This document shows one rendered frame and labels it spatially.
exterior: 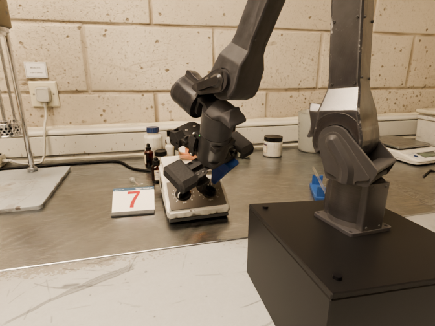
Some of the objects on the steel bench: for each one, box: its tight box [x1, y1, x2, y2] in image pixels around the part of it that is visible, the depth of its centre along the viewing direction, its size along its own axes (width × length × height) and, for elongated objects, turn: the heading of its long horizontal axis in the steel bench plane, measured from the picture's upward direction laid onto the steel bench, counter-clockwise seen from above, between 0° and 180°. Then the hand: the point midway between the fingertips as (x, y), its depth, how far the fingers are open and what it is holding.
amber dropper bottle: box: [151, 157, 160, 182], centre depth 82 cm, size 3×3×7 cm
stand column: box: [3, 34, 38, 173], centre depth 78 cm, size 3×3×70 cm
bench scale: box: [379, 135, 435, 165], centre depth 109 cm, size 19×26×5 cm
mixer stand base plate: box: [0, 166, 71, 213], centre depth 77 cm, size 30×20×1 cm, turn 14°
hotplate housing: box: [159, 164, 230, 223], centre depth 69 cm, size 22×13×8 cm, turn 15°
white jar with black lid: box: [263, 135, 283, 158], centre depth 107 cm, size 7×7×7 cm
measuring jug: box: [298, 109, 315, 153], centre depth 112 cm, size 18×13×15 cm
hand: (208, 176), depth 60 cm, fingers open, 4 cm apart
